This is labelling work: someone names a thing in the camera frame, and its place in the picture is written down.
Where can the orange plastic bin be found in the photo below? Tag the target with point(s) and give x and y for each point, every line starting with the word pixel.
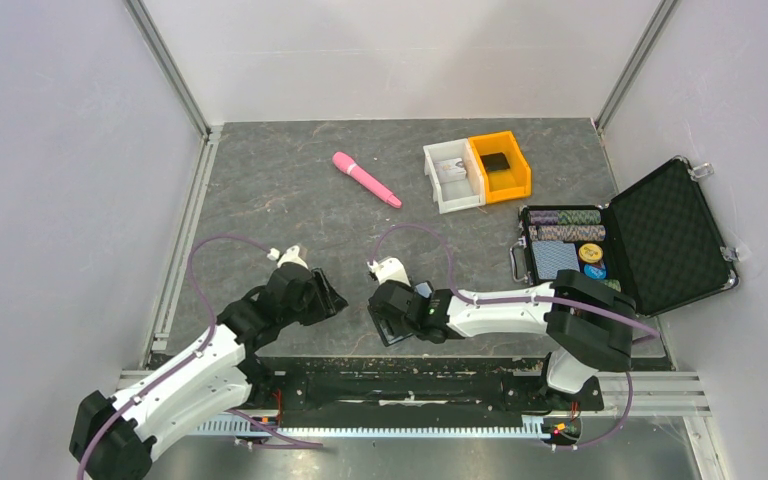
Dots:
pixel 506 173

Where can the black leather card holder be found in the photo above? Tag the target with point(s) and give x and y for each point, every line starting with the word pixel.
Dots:
pixel 424 289

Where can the yellow dealer chip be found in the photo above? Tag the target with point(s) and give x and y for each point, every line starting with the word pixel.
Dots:
pixel 590 253

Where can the black poker chip case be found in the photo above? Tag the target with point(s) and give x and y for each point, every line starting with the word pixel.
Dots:
pixel 663 247

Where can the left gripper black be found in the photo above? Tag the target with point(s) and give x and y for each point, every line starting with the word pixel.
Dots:
pixel 328 302

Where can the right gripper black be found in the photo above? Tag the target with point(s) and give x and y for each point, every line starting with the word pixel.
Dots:
pixel 393 330

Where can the card in white bin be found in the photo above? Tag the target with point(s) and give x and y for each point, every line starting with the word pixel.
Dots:
pixel 450 170

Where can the white plastic bin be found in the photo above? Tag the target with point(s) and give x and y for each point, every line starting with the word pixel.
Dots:
pixel 458 195

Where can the blue playing card deck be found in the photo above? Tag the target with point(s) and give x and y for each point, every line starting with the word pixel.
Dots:
pixel 553 256

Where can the poker chip row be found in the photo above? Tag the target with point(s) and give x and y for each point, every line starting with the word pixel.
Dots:
pixel 565 217
pixel 568 233

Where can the top poker chip row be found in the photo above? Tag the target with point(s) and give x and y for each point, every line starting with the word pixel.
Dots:
pixel 565 217

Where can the white cable duct strip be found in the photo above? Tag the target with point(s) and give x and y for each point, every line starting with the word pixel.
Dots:
pixel 229 425

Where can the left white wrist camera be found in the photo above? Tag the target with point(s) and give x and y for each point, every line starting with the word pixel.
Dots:
pixel 296 254

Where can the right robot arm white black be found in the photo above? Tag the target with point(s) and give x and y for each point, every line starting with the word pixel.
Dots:
pixel 591 322

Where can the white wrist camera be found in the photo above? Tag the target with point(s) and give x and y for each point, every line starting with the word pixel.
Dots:
pixel 296 254
pixel 388 269

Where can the black object in orange bin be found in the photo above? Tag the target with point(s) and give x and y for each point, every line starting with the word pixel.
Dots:
pixel 495 162

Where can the pink wand massager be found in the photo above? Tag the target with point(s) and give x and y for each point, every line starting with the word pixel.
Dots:
pixel 348 166

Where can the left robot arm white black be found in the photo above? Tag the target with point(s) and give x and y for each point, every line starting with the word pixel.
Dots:
pixel 122 435

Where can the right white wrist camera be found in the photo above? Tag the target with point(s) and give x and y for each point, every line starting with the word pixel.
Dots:
pixel 388 269

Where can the blue dealer chip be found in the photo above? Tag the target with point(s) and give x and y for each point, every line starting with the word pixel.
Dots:
pixel 595 271

